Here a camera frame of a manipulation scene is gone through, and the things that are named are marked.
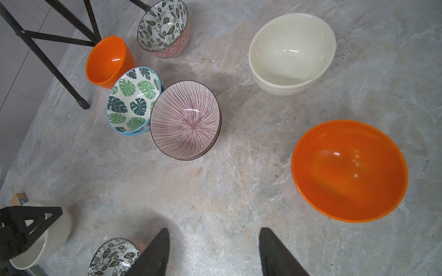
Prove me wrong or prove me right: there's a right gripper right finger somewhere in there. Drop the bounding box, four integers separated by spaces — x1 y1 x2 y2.
259 228 309 276

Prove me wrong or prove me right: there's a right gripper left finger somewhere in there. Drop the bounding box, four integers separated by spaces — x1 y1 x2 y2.
124 228 170 276

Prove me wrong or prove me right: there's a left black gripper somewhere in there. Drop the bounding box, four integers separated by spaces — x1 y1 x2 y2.
1 206 63 270

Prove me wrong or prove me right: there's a cream bowl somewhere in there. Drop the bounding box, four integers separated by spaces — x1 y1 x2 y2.
5 201 73 270
248 13 337 95

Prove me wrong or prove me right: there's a purple striped bowl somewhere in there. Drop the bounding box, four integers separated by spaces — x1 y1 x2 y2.
150 80 222 161

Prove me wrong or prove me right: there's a green leaf bowl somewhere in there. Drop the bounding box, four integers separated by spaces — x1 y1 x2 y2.
107 67 165 136

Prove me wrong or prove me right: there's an orange bowl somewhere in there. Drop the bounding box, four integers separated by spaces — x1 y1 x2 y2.
291 120 409 223
85 36 135 89

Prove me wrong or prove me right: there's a wooden block at left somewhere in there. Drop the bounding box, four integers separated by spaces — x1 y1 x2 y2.
10 193 28 207

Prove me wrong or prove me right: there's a near black floral bowl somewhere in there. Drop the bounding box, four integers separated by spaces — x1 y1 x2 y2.
87 238 147 276

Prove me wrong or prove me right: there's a black floral bowl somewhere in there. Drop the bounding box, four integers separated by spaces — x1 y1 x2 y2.
87 238 147 276
137 1 191 59

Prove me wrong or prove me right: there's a black perforated music stand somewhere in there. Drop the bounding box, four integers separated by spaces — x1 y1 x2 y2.
0 0 153 110

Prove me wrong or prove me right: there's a far black floral bowl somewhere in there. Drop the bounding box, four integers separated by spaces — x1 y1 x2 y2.
137 1 191 59

